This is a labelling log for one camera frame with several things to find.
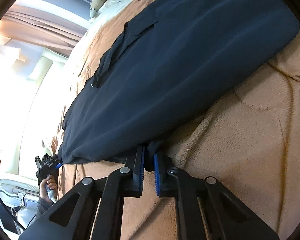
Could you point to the cream plush toy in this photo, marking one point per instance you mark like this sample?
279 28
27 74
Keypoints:
95 6

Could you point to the brown fleece blanket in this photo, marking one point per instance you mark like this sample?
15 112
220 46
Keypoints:
249 139

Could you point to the black pants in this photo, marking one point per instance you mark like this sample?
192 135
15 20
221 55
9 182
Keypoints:
171 62

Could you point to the mauve curtain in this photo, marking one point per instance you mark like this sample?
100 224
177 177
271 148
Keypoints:
41 28

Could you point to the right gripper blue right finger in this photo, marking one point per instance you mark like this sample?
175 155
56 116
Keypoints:
164 182

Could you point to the person's left hand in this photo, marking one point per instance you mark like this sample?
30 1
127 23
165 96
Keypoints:
48 189

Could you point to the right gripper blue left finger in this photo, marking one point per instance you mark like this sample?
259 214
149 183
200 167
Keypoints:
133 185

